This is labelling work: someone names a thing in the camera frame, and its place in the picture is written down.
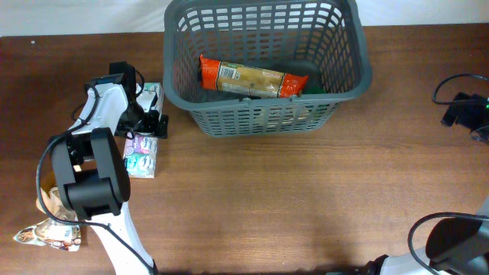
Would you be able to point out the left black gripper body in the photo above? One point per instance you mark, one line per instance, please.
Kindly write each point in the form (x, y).
(136, 120)

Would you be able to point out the colourful tissue pack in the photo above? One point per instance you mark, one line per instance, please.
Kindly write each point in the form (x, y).
(140, 153)

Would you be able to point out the red pasta packet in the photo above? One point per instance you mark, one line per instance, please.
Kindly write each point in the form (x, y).
(247, 80)

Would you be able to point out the beige snack bag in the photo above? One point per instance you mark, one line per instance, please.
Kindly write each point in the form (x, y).
(48, 232)
(276, 116)

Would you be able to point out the green lidded seasoning jar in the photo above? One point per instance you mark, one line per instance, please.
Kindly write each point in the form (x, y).
(313, 90)

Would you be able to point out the grey plastic basket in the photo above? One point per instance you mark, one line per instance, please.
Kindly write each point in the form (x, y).
(323, 40)

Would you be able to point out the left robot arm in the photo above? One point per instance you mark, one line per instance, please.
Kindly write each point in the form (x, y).
(90, 172)

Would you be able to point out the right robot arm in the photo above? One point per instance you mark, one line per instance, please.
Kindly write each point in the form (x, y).
(458, 243)

